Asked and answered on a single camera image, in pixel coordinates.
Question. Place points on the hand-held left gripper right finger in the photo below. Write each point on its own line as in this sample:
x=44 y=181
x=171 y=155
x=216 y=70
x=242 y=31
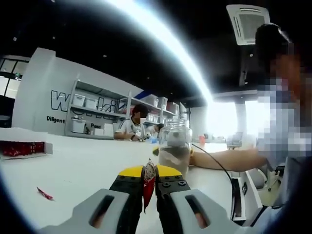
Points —
x=214 y=214

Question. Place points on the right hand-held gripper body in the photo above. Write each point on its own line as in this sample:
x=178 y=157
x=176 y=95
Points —
x=176 y=139

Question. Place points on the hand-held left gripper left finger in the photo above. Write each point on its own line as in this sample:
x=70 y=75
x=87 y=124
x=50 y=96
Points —
x=85 y=212

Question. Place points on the clear glass cup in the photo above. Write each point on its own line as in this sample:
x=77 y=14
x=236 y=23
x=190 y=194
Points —
x=174 y=126

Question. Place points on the red coffee pouch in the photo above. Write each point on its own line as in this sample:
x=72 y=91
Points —
x=149 y=180

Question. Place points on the torn red pouch strip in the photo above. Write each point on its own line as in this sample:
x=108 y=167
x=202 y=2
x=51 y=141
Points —
x=45 y=193

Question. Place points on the row of red coffee packets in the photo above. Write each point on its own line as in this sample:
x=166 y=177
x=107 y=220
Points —
x=22 y=148

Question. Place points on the blue object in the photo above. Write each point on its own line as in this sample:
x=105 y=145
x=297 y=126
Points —
x=153 y=139

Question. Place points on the red bottle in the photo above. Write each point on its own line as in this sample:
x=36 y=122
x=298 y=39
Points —
x=202 y=139

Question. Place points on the black stand with screen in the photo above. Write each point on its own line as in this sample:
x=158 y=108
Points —
x=188 y=114

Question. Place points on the white panel with black label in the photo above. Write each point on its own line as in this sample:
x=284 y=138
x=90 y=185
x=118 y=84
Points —
x=253 y=192

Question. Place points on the grey office chair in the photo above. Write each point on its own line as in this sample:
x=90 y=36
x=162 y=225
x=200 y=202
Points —
x=235 y=141

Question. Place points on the person's light blue shirt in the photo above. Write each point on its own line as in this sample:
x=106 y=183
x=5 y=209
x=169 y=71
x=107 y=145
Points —
x=290 y=190

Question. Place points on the row of white storage bins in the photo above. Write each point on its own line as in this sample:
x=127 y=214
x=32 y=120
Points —
x=79 y=100

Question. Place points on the white cardboard box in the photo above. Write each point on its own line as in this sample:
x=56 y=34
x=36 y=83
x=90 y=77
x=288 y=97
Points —
x=24 y=135

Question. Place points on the grey metal shelving rack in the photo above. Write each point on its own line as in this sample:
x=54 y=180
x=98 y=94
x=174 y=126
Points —
x=73 y=97

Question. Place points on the long ceiling light strip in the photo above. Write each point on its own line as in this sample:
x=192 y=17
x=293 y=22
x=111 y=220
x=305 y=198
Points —
x=175 y=39

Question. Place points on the ceiling air conditioner unit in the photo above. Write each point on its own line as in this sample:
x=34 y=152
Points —
x=248 y=24

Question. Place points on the person's head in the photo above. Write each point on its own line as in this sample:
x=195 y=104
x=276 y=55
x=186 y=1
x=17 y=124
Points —
x=268 y=39

